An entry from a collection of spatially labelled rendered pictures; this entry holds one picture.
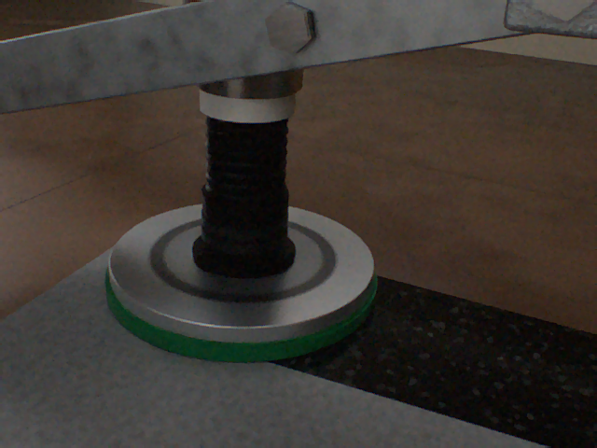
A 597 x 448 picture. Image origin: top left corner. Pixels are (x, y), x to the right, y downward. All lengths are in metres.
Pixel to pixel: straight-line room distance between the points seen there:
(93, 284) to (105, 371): 0.12
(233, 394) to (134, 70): 0.22
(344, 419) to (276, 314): 0.09
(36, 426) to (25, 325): 0.11
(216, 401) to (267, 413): 0.03
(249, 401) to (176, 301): 0.09
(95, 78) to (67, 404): 0.21
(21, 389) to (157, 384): 0.08
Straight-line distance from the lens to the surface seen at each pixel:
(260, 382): 0.46
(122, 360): 0.48
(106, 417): 0.44
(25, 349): 0.51
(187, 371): 0.47
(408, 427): 0.44
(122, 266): 0.54
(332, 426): 0.43
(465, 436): 0.44
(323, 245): 0.57
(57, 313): 0.54
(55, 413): 0.45
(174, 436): 0.42
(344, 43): 0.41
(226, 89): 0.46
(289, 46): 0.41
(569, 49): 6.38
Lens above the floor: 1.09
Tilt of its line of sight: 25 degrees down
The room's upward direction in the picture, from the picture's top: 4 degrees clockwise
